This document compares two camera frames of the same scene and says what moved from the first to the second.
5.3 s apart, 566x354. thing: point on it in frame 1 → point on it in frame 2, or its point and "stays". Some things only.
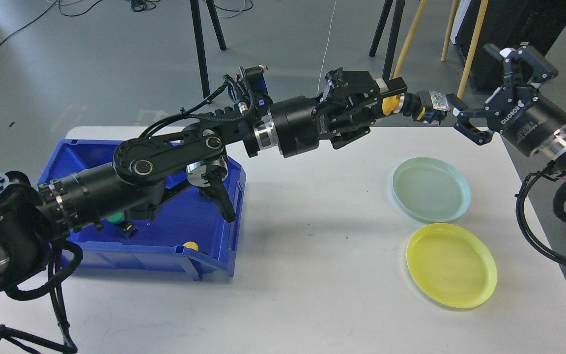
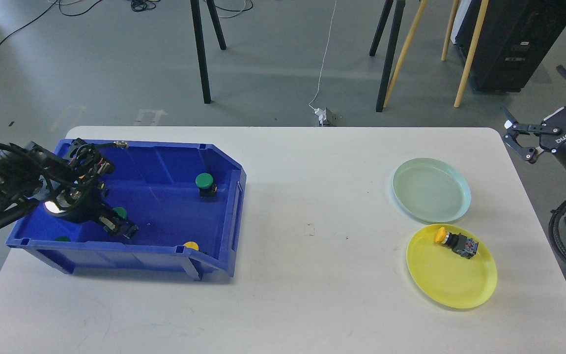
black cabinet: [507, 23] stays
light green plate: [433, 190] stays
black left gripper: [300, 123] → [86, 204]
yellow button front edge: [191, 245] stays
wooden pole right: [472, 48] stays
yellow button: [391, 104] → [461, 244]
